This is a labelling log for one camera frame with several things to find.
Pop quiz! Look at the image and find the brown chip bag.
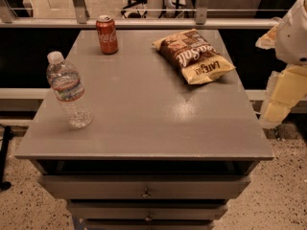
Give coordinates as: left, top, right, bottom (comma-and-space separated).
153, 29, 235, 84

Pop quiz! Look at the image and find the black office chair base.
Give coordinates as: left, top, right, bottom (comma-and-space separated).
120, 0, 185, 19

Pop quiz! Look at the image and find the clear plastic water bottle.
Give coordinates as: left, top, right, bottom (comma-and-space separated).
46, 51, 93, 129

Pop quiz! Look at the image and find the metal railing with posts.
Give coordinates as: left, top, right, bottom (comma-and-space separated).
0, 0, 287, 30

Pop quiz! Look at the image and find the bottom grey drawer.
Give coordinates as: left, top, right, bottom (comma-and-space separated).
85, 219, 214, 230

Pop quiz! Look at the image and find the black stand at left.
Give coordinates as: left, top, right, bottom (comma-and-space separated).
0, 126, 13, 191

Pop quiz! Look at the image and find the grey drawer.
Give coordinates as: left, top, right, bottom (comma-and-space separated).
38, 175, 250, 200
68, 201, 228, 220
85, 219, 214, 230

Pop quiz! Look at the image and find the middle grey drawer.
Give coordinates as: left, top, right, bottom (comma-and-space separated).
68, 201, 228, 220

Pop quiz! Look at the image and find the red coca-cola can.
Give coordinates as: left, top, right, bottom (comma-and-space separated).
96, 15, 118, 55

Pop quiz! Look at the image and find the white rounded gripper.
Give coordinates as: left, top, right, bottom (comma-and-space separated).
255, 0, 307, 128

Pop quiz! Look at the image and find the grey drawer cabinet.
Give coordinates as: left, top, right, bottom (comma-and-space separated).
14, 28, 275, 230

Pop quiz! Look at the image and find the top grey drawer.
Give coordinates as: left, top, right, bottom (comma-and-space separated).
38, 175, 250, 200

